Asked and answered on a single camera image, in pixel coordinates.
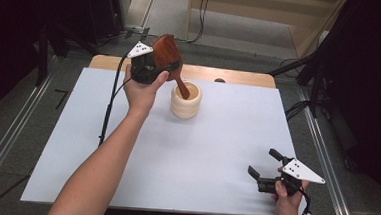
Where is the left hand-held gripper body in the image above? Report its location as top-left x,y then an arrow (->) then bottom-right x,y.
125,41 -> 170,86

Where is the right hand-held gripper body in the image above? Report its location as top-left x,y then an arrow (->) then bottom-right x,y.
255,154 -> 328,200

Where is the cream ribbed round holder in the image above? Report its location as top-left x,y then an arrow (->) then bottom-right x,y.
169,80 -> 204,121

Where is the person's left hand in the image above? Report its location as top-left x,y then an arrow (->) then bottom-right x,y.
121,63 -> 171,121

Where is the person's right hand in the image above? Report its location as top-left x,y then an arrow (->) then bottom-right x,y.
269,166 -> 311,215

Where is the white table board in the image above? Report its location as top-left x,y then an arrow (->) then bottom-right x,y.
19,64 -> 320,215

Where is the black cabinet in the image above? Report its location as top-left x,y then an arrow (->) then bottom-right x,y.
81,0 -> 133,47

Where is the beige wooden platform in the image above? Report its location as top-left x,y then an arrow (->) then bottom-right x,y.
185,0 -> 348,62

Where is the black stand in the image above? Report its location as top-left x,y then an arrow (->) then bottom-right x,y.
265,0 -> 354,122
32,17 -> 102,92

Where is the black curtain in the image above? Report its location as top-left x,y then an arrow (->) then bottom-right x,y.
0,0 -> 93,132
305,0 -> 381,215

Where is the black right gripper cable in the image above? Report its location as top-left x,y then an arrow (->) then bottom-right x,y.
291,186 -> 328,215

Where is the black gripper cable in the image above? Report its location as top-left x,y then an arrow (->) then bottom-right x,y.
291,186 -> 328,215
97,50 -> 135,149

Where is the metal floor rail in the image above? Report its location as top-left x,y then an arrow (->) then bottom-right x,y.
289,85 -> 368,215
0,70 -> 55,212

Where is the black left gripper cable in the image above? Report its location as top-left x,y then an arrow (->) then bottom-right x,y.
97,50 -> 135,149

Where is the black floor cable bundle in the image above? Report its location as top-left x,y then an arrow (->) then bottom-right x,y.
283,98 -> 314,124

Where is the black hanging cable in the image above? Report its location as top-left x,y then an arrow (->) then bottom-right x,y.
184,0 -> 210,45

